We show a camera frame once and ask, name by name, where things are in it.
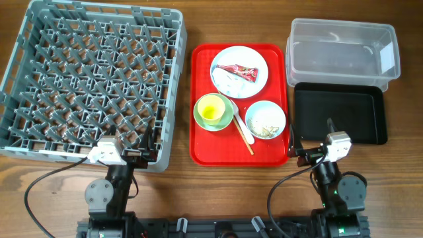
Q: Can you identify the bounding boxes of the rice and food scraps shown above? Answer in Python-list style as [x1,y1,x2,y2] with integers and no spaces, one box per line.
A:
[248,118,280,139]

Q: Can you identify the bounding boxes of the light blue bowl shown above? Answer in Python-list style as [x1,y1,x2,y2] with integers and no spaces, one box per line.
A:
[245,100,287,139]

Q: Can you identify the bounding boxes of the white plastic fork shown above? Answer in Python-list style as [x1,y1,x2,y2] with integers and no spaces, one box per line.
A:
[231,100,255,145]

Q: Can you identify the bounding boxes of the wooden chopstick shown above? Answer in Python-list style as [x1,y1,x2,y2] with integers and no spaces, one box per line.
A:
[213,92,254,155]

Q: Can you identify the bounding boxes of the yellow cup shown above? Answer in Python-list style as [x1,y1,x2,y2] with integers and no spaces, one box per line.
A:
[197,94,225,125]

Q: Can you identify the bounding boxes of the green bowl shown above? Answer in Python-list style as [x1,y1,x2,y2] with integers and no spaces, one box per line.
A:
[193,93,234,132]

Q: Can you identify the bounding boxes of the red snack wrapper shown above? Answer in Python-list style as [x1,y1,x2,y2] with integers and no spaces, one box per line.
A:
[217,64,258,83]

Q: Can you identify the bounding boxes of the light blue plate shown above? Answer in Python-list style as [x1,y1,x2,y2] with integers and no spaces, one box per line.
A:
[210,46,269,99]

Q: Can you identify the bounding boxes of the white tissue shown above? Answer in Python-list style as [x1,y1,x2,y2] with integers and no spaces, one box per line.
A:
[211,67,245,98]

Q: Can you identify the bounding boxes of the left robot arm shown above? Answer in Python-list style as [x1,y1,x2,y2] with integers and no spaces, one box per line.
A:
[77,126,157,238]

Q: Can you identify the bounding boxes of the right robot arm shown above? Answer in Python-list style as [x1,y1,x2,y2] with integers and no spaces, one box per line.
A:
[288,118,370,238]

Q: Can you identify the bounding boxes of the grey dishwasher rack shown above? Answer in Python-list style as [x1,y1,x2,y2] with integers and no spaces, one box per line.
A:
[1,1,187,173]

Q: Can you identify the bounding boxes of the black plastic tray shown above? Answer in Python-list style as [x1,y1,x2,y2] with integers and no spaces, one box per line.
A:
[294,83,388,145]

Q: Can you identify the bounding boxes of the red plastic tray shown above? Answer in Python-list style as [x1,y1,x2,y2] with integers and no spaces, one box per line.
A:
[189,43,289,167]

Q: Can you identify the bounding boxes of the clear plastic bin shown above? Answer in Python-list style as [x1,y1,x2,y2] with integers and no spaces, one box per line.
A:
[286,18,401,91]

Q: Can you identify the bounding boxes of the right black cable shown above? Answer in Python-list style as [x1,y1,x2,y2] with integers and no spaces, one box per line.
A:
[266,155,328,238]

